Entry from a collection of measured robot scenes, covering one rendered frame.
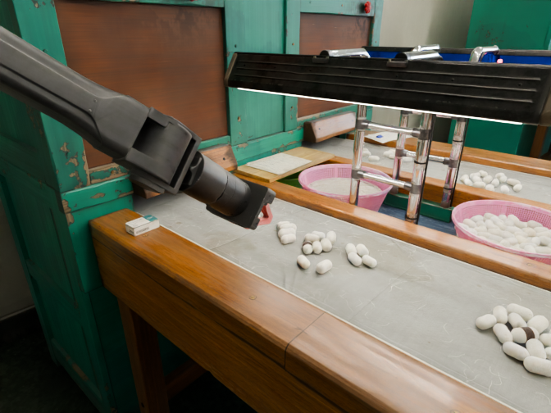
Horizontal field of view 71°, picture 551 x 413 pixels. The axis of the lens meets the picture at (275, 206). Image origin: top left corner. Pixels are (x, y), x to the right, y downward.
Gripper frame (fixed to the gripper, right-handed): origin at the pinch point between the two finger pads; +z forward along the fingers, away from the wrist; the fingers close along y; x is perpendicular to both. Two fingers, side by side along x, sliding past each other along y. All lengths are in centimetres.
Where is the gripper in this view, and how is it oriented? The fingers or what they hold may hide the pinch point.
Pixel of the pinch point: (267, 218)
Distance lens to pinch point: 65.3
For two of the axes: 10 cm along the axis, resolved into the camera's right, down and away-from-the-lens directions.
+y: -7.4, -2.7, 6.1
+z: 5.2, 3.4, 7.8
